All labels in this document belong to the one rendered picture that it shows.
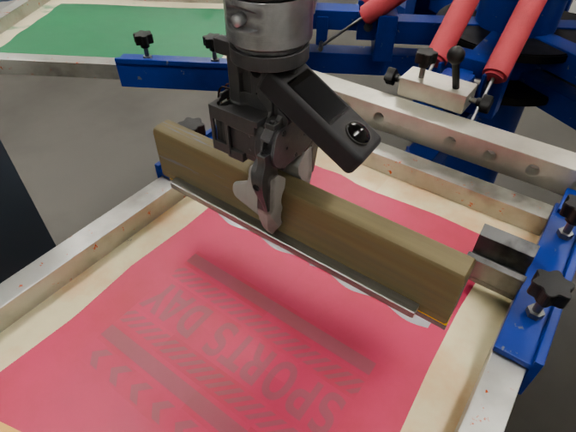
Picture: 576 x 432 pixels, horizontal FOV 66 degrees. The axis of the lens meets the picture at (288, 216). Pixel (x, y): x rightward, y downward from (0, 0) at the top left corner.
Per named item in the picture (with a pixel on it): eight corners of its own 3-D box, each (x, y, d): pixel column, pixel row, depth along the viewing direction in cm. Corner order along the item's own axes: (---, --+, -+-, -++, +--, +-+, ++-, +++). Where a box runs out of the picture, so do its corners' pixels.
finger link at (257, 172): (273, 195, 50) (279, 122, 45) (285, 201, 49) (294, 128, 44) (246, 212, 46) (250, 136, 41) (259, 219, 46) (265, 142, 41)
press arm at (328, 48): (73, 61, 134) (66, 41, 130) (81, 52, 138) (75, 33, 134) (499, 81, 124) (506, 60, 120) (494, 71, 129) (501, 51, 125)
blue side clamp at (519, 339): (520, 396, 52) (544, 366, 47) (477, 372, 54) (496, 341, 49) (574, 243, 70) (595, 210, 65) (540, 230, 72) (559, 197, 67)
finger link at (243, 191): (242, 215, 54) (245, 147, 49) (280, 236, 51) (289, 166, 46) (224, 226, 52) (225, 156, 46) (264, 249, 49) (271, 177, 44)
